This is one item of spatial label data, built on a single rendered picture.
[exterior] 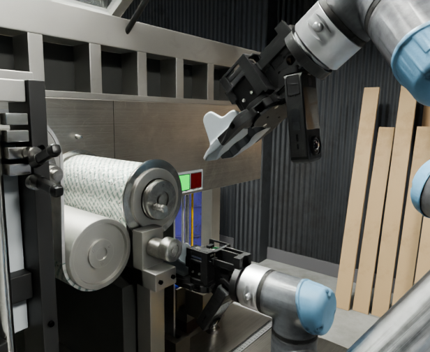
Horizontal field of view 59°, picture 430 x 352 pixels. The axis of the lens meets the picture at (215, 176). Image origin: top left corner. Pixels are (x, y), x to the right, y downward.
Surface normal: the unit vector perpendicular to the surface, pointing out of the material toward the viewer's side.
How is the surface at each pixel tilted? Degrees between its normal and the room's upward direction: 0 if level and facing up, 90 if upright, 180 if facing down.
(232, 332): 0
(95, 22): 90
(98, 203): 94
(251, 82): 90
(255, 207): 90
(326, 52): 120
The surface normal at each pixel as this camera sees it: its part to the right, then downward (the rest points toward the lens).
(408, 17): -0.74, -0.23
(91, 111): 0.78, 0.11
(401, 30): -0.88, -0.08
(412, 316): -0.56, -0.56
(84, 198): -0.63, 0.18
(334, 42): -0.15, 0.63
